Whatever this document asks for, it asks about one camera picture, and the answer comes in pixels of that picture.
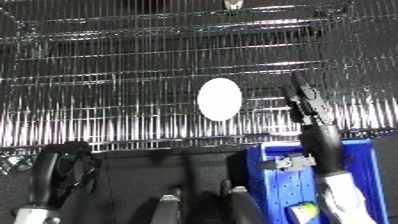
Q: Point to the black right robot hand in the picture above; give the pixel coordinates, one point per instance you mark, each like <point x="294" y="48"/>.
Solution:
<point x="320" y="143"/>

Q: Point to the white paper cup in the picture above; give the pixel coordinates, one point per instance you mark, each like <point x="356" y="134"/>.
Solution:
<point x="219" y="99"/>

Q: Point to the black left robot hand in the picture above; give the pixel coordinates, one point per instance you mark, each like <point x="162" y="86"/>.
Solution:
<point x="62" y="170"/>

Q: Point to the pale left robot arm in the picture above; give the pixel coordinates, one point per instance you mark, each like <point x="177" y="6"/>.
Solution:
<point x="34" y="216"/>

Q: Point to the pale right robot arm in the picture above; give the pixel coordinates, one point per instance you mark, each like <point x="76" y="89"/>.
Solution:
<point x="343" y="203"/>

